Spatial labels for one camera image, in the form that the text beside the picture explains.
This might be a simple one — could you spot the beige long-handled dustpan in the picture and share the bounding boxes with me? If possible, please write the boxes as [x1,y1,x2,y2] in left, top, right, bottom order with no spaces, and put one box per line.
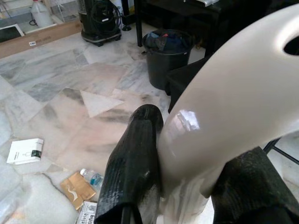
[158,3,299,224]

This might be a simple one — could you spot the black metal frame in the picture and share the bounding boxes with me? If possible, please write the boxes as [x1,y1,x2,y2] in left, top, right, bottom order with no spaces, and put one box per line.
[263,137,299,164]

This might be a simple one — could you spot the black plastic bin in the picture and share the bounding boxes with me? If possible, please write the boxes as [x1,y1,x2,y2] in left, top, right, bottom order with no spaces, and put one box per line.
[142,29,196,91]

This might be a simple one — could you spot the clear plastic bottle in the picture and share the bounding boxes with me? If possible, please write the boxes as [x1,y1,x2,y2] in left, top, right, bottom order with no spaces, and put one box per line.
[80,168,105,191]

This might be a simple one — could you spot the black table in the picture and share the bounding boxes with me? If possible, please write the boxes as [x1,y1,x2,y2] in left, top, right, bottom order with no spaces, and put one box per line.
[121,0,281,63]

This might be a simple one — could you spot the white printed booklet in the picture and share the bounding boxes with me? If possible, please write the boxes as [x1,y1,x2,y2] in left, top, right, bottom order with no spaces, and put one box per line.
[6,138,44,165]

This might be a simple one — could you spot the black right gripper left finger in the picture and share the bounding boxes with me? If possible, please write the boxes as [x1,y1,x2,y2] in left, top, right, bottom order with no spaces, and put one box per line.
[94,104,164,224]

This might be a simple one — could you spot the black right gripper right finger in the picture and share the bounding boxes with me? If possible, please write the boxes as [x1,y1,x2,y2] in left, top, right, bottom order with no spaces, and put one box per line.
[211,147,299,224]

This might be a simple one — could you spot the white framed dark panel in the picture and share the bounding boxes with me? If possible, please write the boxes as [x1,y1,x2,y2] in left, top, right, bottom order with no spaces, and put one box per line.
[0,24,25,44]

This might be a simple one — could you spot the white plastic jug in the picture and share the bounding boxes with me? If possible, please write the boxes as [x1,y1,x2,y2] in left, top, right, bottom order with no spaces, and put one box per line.
[29,0,56,28]

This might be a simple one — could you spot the black canister vacuum cleaner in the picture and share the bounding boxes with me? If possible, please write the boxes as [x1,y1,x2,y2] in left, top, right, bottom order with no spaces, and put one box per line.
[78,0,123,47]

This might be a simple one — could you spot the gold foil packet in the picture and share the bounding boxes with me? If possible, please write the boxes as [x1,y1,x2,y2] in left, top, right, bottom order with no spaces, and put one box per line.
[60,171,97,210]

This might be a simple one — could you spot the black plastic stool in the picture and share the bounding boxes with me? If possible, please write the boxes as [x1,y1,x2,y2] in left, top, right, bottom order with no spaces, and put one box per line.
[165,56,212,114]

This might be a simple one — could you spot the long brown cardboard box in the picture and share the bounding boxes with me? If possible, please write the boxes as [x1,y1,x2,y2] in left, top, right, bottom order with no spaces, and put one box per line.
[0,21,82,60]

